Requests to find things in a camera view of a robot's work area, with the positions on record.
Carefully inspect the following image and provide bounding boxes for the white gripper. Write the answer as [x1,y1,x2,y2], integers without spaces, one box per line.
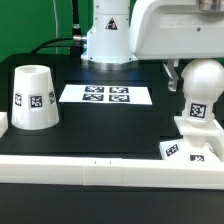
[129,0,224,92]

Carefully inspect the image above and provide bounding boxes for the white lamp bulb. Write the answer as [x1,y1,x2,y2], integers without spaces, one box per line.
[181,59,224,125]

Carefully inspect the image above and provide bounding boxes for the white lamp base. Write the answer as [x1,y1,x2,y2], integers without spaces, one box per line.
[159,116,223,162]

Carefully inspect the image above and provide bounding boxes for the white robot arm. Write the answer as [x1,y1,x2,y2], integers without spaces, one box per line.
[81,0,224,91]

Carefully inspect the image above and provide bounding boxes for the white lamp shade cone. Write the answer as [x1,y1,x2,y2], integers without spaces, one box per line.
[11,65,59,130]

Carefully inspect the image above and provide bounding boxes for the white marker sheet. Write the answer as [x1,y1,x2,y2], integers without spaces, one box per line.
[59,84,152,105]

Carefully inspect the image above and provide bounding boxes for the black cable with connector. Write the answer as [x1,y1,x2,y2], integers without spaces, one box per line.
[69,0,85,56]

